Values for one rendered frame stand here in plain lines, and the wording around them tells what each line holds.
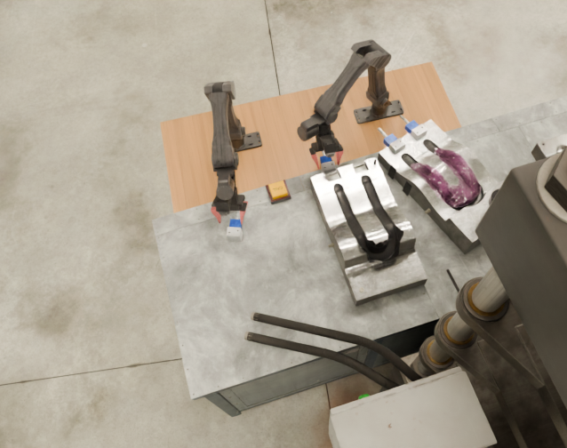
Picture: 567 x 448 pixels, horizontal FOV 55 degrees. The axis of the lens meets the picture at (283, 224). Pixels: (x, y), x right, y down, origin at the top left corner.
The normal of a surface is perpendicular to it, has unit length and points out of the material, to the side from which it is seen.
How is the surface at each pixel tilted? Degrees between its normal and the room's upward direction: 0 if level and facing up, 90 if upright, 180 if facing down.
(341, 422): 0
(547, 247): 90
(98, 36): 0
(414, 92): 0
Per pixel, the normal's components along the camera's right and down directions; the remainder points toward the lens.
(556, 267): -0.95, 0.29
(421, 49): -0.07, -0.44
